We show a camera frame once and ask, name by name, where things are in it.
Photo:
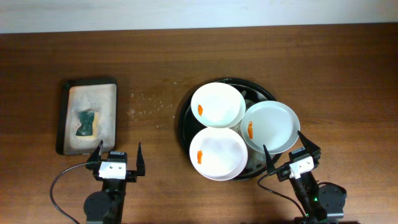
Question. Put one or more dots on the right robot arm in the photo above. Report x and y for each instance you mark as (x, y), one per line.
(318, 202)

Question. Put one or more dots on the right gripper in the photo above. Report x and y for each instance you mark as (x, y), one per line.
(283, 173)

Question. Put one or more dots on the white plate top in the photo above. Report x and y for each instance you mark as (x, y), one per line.
(218, 105)

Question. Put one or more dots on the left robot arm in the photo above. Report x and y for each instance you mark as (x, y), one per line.
(106, 205)

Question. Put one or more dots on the black rectangular soapy tray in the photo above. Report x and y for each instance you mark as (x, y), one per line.
(97, 94)

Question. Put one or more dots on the pale blue plate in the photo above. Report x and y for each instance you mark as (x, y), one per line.
(271, 126)

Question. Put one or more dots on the white plate bottom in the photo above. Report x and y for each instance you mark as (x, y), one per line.
(218, 153)

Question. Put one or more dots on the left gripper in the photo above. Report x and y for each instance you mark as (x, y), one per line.
(132, 175)

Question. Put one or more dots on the green yellow sponge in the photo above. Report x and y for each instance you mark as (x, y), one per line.
(88, 124)

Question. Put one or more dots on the white plate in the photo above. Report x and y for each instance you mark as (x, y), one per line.
(218, 153)
(218, 105)

